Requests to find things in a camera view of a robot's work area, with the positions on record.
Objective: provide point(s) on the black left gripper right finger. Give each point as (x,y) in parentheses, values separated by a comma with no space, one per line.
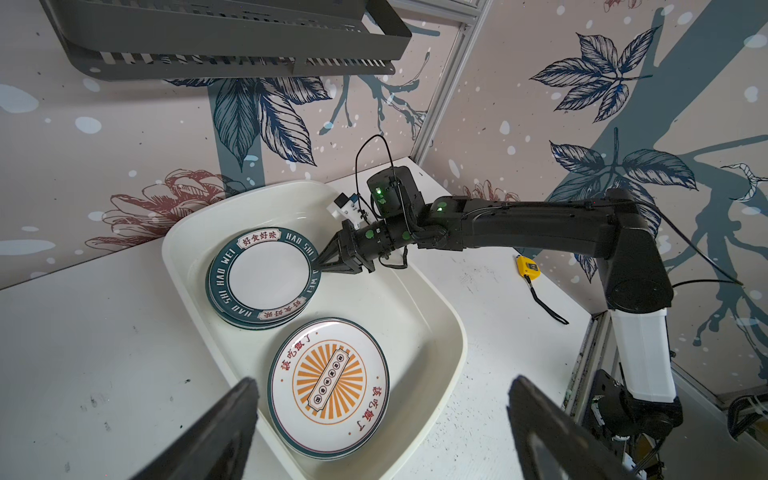
(550,445)

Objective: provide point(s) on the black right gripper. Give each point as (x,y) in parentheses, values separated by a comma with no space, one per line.
(350,250)

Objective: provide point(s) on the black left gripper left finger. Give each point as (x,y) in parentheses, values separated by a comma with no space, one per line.
(217,445)

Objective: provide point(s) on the green hao shi plate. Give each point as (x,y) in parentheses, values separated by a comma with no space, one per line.
(246,325)
(264,274)

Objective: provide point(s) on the orange sunburst plate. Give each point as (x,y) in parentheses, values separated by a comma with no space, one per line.
(328,388)

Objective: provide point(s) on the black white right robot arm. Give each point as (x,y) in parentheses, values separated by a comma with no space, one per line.
(610,230)

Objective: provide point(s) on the white plastic bin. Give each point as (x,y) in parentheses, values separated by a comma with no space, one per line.
(421,334)

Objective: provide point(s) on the yellow tape measure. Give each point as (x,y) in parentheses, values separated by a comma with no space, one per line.
(529,271)

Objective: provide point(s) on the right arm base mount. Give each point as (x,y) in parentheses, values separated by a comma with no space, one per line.
(632,430)

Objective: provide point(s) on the aluminium rail base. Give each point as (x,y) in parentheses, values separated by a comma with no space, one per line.
(719,438)

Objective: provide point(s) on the black wire wall basket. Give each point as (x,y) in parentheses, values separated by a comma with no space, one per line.
(164,40)

